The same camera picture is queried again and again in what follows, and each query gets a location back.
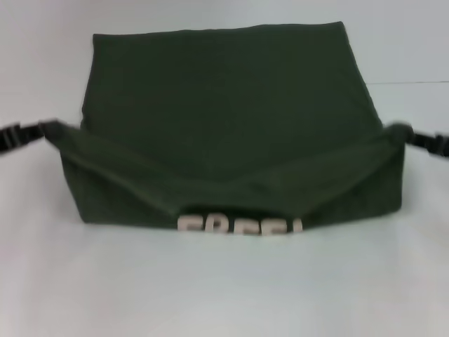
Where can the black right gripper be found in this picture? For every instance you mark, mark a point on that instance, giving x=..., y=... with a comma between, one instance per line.
x=442, y=144

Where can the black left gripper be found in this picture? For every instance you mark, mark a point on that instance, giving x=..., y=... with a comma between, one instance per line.
x=10, y=138

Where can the dark green shirt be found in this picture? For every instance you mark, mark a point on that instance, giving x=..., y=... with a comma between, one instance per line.
x=228, y=105

